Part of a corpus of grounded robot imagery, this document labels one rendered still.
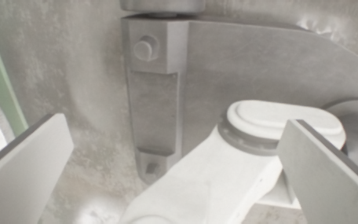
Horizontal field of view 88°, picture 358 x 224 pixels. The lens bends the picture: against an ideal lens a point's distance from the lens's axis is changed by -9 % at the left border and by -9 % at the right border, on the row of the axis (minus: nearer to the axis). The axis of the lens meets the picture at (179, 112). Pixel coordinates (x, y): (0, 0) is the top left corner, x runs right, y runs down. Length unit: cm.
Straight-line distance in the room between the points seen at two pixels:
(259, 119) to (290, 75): 17
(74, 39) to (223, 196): 68
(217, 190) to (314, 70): 34
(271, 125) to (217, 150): 10
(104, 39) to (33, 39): 30
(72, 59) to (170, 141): 48
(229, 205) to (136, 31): 35
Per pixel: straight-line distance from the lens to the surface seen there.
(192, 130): 55
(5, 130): 92
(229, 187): 30
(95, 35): 74
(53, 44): 85
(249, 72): 47
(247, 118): 36
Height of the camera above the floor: 61
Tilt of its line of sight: 57 degrees down
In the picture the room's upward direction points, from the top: 159 degrees counter-clockwise
